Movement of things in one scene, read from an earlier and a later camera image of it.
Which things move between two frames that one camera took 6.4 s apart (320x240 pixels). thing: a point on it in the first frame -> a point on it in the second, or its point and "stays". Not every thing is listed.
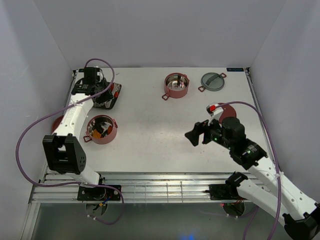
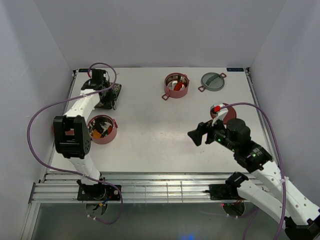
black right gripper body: [213, 133] stays
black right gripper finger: [202, 127] stays
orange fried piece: [109, 129] stays
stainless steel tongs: [108, 103] -> [114, 107]
